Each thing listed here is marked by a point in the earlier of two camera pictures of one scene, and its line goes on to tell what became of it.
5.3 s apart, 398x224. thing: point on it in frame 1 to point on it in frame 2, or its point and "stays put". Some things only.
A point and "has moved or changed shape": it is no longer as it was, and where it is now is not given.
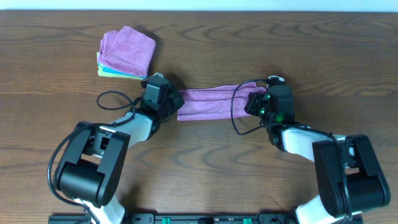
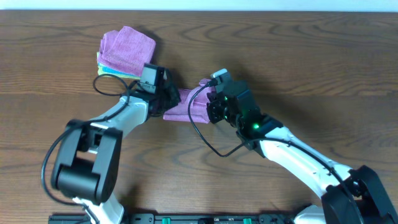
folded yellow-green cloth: [102, 73] stays put
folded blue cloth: [117, 71] stays put
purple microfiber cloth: [215, 103] has moved or changed shape
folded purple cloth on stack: [127, 50] stays put
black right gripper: [255, 98] to [212, 108]
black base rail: [193, 219] stays put
